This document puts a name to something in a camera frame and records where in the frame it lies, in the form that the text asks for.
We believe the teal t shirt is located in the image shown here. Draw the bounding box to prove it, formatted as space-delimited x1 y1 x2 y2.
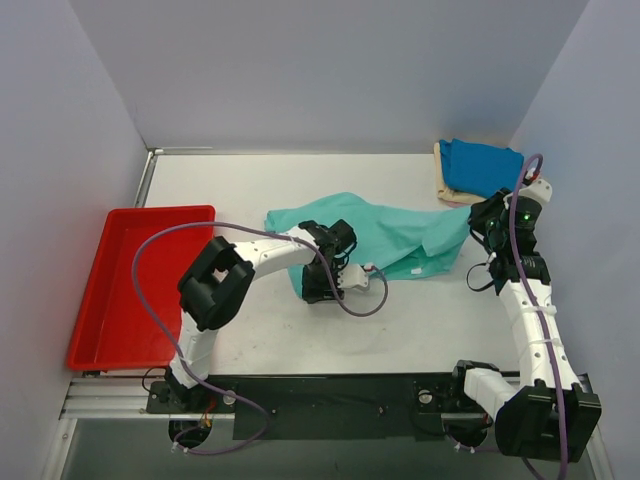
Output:
264 192 470 281

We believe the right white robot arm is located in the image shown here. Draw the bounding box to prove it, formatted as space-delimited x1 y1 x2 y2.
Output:
446 188 602 463

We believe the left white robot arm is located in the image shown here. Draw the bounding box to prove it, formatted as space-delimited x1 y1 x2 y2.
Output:
166 220 369 412

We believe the folded pink t shirt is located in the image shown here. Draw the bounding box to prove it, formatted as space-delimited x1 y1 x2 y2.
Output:
443 201 471 208

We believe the folded beige t shirt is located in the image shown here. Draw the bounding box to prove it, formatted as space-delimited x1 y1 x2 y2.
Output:
433 142 485 205

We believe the folded blue t shirt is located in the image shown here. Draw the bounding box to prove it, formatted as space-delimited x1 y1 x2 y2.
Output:
438 138 524 198

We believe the red plastic bin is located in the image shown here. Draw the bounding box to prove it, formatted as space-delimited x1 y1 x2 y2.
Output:
66 205 215 371

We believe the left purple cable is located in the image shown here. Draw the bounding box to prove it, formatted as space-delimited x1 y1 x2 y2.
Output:
131 221 389 455

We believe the purple cable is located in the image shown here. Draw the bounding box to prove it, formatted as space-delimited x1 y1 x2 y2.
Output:
449 154 571 480
131 221 389 455

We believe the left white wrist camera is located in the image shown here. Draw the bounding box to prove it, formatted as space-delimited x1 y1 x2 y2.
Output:
337 264 373 291

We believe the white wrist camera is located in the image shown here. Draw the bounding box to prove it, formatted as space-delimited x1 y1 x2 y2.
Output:
337 264 373 291
519 176 553 206

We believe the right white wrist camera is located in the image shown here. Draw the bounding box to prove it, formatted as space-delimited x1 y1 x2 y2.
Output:
519 176 553 206

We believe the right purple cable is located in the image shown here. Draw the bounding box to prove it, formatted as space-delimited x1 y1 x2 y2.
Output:
449 154 571 480

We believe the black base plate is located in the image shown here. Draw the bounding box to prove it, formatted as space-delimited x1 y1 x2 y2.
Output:
146 373 493 446

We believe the aluminium frame rail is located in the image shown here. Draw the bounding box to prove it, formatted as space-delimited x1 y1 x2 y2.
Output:
60 377 148 420

